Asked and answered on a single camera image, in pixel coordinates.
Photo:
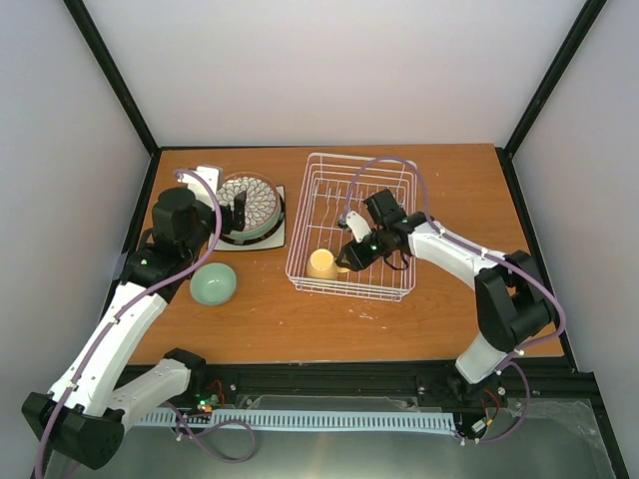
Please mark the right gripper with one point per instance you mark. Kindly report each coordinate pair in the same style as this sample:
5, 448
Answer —
361, 258

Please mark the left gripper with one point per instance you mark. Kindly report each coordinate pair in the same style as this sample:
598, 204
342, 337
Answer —
237, 221

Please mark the yellow mug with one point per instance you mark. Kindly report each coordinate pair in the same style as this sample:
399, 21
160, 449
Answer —
321, 265

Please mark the white wire dish rack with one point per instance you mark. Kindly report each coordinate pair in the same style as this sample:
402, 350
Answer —
331, 212

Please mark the green celadon bowl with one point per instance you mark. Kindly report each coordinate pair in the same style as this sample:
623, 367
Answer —
213, 284

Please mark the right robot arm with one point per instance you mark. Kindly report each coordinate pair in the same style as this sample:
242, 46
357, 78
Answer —
511, 303

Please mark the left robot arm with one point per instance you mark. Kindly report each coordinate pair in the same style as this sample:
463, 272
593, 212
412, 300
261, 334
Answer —
85, 414

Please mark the floral patterned bowl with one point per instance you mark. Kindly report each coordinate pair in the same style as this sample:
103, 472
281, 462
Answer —
263, 205

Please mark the white square plate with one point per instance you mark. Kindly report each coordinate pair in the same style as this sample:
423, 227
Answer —
273, 239

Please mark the metal sheet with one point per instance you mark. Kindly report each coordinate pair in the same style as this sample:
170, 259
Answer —
526, 439

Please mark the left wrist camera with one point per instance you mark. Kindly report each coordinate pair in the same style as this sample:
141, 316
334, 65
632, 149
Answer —
211, 176

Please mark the light blue cable duct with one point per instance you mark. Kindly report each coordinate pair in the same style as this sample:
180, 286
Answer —
328, 421

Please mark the black frame post left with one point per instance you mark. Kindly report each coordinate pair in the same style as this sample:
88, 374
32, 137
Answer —
87, 27

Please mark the black frame post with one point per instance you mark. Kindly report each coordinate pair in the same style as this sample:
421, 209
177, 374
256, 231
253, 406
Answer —
570, 45
87, 27

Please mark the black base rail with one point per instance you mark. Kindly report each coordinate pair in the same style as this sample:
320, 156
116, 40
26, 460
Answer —
428, 384

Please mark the black frame post right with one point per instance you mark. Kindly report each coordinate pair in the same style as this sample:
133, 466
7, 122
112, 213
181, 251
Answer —
570, 45

